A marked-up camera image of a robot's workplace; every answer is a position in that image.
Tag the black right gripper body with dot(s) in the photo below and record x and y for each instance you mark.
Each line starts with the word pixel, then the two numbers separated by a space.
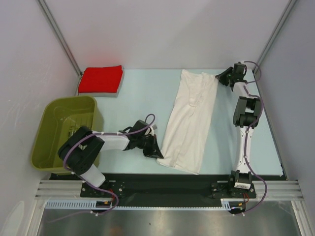
pixel 231 76

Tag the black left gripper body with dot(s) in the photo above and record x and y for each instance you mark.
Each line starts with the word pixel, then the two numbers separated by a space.
pixel 146 144

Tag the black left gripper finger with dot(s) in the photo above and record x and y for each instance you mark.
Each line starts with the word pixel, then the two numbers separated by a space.
pixel 155 155
pixel 157 151

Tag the white t shirt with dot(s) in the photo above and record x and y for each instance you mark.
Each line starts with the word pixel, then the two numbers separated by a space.
pixel 188 126

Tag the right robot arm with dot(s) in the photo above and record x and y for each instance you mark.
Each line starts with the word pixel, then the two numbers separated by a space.
pixel 246 118

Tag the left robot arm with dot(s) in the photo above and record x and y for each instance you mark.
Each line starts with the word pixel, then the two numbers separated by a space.
pixel 80 151

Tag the folded red t shirt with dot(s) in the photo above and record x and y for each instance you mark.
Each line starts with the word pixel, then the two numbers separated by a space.
pixel 99 78

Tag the olive green plastic bin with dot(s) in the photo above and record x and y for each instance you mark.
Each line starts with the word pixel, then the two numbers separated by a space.
pixel 60 120

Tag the aluminium frame post right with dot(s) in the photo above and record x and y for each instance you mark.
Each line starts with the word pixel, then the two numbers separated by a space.
pixel 276 32

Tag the aluminium frame post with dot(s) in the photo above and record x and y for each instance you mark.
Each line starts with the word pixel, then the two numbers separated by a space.
pixel 276 32
pixel 59 35

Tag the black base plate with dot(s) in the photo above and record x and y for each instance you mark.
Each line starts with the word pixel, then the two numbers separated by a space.
pixel 167 190

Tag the white slotted cable duct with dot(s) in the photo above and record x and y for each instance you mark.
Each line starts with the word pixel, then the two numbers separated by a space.
pixel 99 205

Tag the aluminium front rail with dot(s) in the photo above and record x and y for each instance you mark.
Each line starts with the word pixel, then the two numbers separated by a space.
pixel 72 189

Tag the aluminium frame post left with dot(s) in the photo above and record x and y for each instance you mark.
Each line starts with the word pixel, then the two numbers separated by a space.
pixel 59 35

